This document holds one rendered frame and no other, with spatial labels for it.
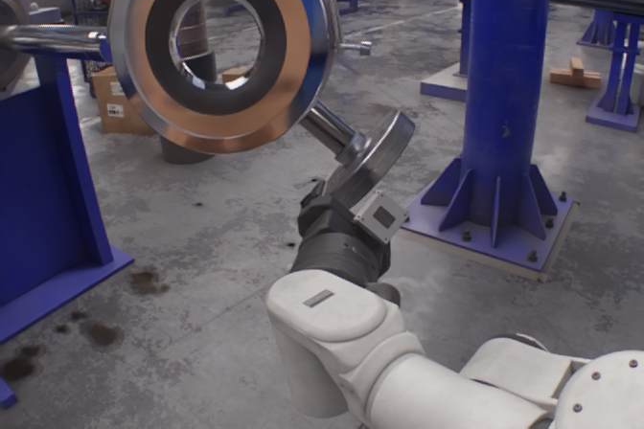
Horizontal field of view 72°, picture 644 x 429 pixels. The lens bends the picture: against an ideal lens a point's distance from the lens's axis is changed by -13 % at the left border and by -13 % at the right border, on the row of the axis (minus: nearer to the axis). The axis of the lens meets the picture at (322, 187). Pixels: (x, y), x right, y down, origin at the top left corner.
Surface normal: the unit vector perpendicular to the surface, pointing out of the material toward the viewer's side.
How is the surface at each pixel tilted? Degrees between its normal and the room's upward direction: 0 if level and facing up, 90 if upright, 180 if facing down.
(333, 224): 41
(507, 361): 5
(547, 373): 19
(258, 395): 0
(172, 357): 0
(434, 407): 32
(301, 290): 10
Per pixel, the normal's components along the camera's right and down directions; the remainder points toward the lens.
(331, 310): -0.17, -0.92
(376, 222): 0.17, 0.00
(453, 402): -0.44, -0.84
